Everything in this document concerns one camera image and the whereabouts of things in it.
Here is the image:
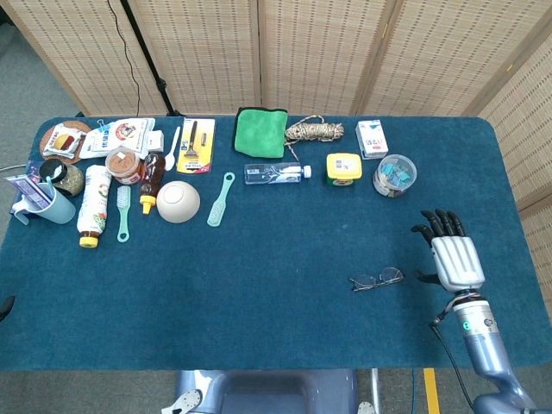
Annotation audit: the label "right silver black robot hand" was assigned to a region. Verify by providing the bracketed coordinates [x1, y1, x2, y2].
[410, 209, 486, 295]

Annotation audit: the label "thin-framed eyeglasses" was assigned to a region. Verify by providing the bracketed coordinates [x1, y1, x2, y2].
[348, 267, 405, 293]

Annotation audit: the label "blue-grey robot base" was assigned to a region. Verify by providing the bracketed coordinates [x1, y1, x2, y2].
[174, 368, 359, 414]

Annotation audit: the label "bamboo folding screen panel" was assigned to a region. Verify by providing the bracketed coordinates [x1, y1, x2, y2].
[257, 0, 392, 116]
[0, 0, 172, 117]
[517, 202, 552, 281]
[127, 0, 263, 116]
[355, 0, 552, 117]
[463, 25, 552, 210]

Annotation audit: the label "clear jar of binder clips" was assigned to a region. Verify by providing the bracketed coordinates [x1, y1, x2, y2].
[372, 154, 418, 199]

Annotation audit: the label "light blue mug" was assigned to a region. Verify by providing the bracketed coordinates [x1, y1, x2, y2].
[9, 180, 77, 226]

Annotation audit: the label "purple toothpaste box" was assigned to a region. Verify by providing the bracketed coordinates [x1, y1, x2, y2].
[3, 172, 55, 212]

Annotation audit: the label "yellow floor tape strip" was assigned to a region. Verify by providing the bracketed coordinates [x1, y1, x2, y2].
[423, 367, 441, 414]

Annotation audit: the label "white drink bottle yellow cap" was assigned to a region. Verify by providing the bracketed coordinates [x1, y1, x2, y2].
[76, 164, 113, 249]

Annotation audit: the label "dark blue small pack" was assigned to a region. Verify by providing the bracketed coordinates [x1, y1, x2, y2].
[24, 160, 47, 180]

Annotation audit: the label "herb jar with black lid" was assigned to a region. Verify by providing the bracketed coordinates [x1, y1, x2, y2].
[38, 158, 85, 198]

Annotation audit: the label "yellow lidded container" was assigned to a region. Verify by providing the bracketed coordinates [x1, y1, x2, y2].
[325, 153, 364, 188]

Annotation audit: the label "white metal table leg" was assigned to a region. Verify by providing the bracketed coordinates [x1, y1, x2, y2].
[369, 368, 383, 414]

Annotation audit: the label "white blue carton box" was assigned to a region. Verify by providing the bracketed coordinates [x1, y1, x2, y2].
[355, 119, 390, 160]

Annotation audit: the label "mint green brush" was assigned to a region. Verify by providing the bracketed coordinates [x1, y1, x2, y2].
[206, 172, 236, 228]
[116, 185, 132, 243]

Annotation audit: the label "red yellow snack packet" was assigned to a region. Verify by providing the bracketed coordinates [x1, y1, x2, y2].
[41, 122, 87, 157]

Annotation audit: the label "red jar with brown lid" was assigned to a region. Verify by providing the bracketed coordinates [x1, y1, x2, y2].
[104, 146, 141, 185]

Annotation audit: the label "amber bottle with yellow cap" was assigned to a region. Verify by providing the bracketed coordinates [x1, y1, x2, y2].
[138, 153, 167, 216]

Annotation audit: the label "round cork coaster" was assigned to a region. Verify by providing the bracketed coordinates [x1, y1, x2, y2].
[39, 121, 93, 166]

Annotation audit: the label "beige upturned bowl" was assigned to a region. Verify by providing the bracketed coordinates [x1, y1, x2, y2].
[155, 180, 202, 224]

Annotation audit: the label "clear plastic water bottle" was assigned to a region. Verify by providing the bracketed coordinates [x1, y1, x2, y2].
[244, 161, 313, 185]

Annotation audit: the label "teal blue tablecloth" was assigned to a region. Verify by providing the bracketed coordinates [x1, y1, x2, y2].
[0, 115, 552, 372]

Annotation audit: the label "white printed pouch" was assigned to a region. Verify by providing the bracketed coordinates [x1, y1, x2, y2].
[78, 117, 157, 160]

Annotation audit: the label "white plastic spoon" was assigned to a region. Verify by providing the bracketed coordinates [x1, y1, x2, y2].
[164, 125, 181, 171]

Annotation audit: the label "small white box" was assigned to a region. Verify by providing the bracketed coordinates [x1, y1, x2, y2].
[144, 130, 166, 153]

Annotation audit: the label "green microfiber cloth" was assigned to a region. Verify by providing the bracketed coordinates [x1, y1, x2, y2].
[234, 106, 289, 160]

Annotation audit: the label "razor in yellow card pack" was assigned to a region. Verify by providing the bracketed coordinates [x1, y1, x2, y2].
[176, 117, 216, 175]

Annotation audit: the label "black tripod pole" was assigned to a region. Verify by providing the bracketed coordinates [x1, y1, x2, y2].
[119, 0, 182, 117]

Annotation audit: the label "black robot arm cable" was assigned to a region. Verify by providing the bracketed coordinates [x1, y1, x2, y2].
[429, 317, 475, 414]

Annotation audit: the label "coiled beige patterned rope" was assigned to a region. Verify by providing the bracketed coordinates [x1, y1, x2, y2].
[283, 114, 345, 161]

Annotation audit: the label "thin black hanging cable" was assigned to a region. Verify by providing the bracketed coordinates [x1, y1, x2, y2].
[106, 0, 141, 117]

